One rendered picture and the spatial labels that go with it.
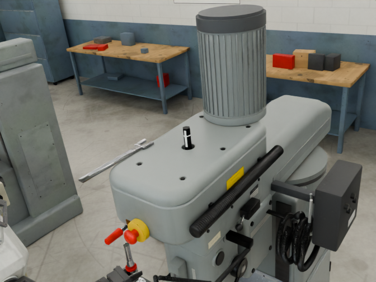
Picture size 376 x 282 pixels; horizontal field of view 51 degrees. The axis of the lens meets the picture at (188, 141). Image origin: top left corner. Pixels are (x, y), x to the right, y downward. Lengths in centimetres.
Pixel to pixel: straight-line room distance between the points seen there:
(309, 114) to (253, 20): 62
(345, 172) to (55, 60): 754
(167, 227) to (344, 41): 455
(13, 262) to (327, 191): 94
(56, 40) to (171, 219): 762
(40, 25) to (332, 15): 533
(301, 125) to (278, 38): 412
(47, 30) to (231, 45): 733
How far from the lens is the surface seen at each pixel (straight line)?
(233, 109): 115
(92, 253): 372
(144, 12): 695
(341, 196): 119
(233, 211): 115
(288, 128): 147
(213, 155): 103
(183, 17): 641
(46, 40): 830
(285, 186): 136
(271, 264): 175
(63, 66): 854
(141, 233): 100
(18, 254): 133
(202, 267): 121
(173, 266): 121
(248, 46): 111
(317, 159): 167
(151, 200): 93
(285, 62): 499
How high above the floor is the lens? 240
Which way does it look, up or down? 27 degrees down
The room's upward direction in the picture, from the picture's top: 6 degrees counter-clockwise
